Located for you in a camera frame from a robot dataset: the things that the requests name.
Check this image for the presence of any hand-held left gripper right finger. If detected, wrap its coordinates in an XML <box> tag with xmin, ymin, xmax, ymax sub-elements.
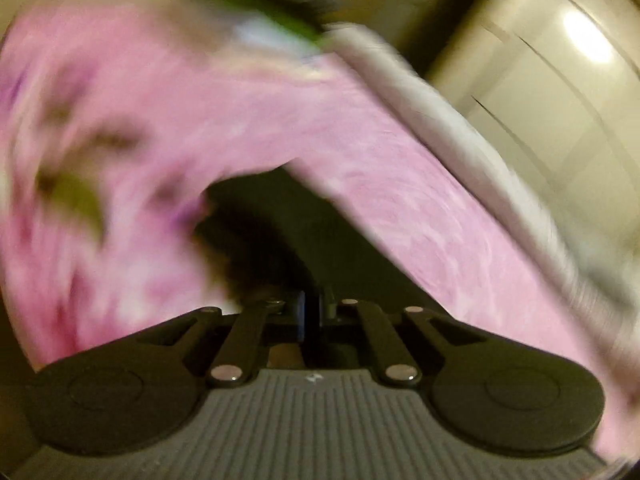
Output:
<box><xmin>320</xmin><ymin>287</ymin><xmax>489</xmax><ymax>389</ymax></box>

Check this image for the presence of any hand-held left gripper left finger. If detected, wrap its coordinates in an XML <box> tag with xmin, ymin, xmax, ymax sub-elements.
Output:
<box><xmin>135</xmin><ymin>292</ymin><xmax>307</xmax><ymax>389</ymax></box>

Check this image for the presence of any black garment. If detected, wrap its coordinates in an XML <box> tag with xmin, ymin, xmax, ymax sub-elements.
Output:
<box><xmin>192</xmin><ymin>166</ymin><xmax>437</xmax><ymax>367</ymax></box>

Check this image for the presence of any stack of folded clothes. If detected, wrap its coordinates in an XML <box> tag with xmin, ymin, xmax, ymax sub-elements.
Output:
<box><xmin>179</xmin><ymin>0</ymin><xmax>342</xmax><ymax>72</ymax></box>

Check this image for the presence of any pink floral bedsheet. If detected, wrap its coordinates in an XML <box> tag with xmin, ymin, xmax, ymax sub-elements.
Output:
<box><xmin>0</xmin><ymin>2</ymin><xmax>640</xmax><ymax>467</ymax></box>

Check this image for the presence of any white ribbed quilt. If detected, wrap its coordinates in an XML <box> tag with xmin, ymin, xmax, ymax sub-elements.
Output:
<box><xmin>320</xmin><ymin>22</ymin><xmax>640</xmax><ymax>357</ymax></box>

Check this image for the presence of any white wardrobe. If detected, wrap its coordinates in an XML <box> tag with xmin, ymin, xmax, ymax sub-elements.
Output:
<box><xmin>425</xmin><ymin>0</ymin><xmax>640</xmax><ymax>272</ymax></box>

